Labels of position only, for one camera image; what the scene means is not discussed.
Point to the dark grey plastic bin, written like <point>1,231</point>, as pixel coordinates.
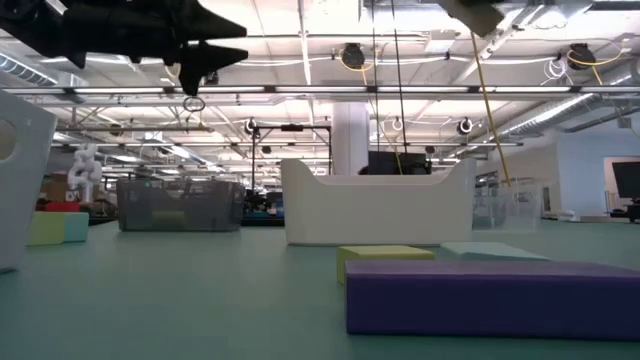
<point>200,205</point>

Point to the small yellow cube block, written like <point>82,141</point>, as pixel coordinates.
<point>380,254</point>

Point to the yellow rectangular block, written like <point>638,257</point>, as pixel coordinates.
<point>46,229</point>

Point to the white plastic bin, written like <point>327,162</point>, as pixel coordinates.
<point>380,210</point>

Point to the teal cube block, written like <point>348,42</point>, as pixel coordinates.
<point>77,227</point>

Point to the black monitor pair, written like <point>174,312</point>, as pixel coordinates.
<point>400,163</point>

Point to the silver ceiling duct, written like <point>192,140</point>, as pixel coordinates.
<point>550,116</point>

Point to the black wall monitor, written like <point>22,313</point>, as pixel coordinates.
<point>627,179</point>

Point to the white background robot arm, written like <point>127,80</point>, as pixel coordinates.
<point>85,170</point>

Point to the light grey plastic bin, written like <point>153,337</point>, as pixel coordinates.
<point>30,200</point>

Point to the long orange block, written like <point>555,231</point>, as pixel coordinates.
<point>477,21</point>

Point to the clear plastic bin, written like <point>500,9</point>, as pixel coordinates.
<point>515,210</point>

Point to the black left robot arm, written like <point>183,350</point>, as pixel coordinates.
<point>25,20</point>

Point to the black background frame rig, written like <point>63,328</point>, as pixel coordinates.
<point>292,128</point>

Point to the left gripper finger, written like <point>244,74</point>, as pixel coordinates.
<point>205,62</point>
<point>200,25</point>

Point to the green table mat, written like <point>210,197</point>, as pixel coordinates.
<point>200,300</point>

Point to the red background object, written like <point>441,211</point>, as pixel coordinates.
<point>60,206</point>

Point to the yellow cylinder block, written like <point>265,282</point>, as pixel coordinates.
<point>168,220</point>

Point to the long ceiling light bar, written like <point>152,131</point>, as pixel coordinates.
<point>320,89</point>

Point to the long teal block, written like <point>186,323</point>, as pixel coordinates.
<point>492,251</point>

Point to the cardboard box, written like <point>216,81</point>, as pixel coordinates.
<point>56,189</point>

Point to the white building pillar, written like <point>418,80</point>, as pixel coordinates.
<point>350,140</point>

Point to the purple rectangular block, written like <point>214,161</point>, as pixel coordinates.
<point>490,300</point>

